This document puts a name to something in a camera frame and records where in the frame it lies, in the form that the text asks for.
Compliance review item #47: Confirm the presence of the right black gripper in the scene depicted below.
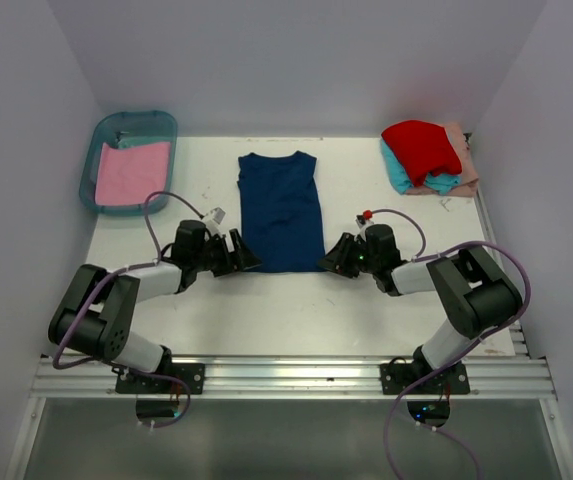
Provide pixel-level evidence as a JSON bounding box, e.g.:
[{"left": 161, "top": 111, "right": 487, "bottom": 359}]
[{"left": 315, "top": 232, "right": 379, "bottom": 278}]

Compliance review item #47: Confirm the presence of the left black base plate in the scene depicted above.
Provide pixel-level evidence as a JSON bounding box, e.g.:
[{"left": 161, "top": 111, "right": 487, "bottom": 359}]
[{"left": 114, "top": 363, "right": 206, "bottom": 395}]

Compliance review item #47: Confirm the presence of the aluminium mounting rail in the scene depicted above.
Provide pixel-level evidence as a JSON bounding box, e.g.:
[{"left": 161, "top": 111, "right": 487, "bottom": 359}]
[{"left": 29, "top": 356, "right": 556, "bottom": 400}]

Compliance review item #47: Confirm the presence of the teal plastic bin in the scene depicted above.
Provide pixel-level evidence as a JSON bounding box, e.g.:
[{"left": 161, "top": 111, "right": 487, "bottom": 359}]
[{"left": 79, "top": 110, "right": 178, "bottom": 217}]

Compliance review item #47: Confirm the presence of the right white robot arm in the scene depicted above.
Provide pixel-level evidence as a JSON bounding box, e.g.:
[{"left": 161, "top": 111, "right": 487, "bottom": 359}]
[{"left": 318, "top": 224, "right": 526, "bottom": 393}]

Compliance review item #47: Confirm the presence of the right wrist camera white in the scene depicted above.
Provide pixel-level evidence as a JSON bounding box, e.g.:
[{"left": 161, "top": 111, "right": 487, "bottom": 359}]
[{"left": 356, "top": 210, "right": 374, "bottom": 241}]

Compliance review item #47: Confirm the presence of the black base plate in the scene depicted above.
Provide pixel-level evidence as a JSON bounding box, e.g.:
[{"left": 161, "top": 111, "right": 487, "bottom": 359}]
[
  {"left": 114, "top": 363, "right": 206, "bottom": 395},
  {"left": 379, "top": 357, "right": 471, "bottom": 395}
]

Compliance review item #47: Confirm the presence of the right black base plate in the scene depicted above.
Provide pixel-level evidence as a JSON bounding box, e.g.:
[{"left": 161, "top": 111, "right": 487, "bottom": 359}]
[{"left": 379, "top": 357, "right": 471, "bottom": 395}]

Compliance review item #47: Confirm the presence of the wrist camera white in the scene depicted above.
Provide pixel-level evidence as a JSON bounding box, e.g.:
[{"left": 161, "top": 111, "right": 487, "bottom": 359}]
[
  {"left": 202, "top": 207, "right": 226, "bottom": 235},
  {"left": 356, "top": 210, "right": 374, "bottom": 241}
]

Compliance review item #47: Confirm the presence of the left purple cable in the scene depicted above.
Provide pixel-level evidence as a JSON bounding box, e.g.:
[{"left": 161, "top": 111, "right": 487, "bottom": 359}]
[{"left": 51, "top": 191, "right": 192, "bottom": 429}]

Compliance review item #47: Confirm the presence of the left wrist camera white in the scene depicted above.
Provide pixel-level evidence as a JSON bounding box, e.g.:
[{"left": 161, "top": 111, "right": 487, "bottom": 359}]
[{"left": 202, "top": 207, "right": 226, "bottom": 235}]

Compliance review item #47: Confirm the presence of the navy blue Mickey t-shirt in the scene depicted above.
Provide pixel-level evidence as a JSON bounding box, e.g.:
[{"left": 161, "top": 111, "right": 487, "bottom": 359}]
[{"left": 237, "top": 151, "right": 325, "bottom": 274}]

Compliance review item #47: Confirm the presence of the pink beige folded t-shirt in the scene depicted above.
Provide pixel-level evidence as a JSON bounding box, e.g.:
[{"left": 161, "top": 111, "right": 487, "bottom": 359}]
[{"left": 405, "top": 122, "right": 479, "bottom": 198}]

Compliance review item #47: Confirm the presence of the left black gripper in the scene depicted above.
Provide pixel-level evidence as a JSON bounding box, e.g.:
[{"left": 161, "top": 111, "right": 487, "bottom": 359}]
[{"left": 193, "top": 229, "right": 259, "bottom": 278}]

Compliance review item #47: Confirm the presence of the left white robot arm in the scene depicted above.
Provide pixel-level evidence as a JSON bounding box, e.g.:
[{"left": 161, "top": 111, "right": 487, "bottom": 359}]
[{"left": 48, "top": 220, "right": 262, "bottom": 393}]

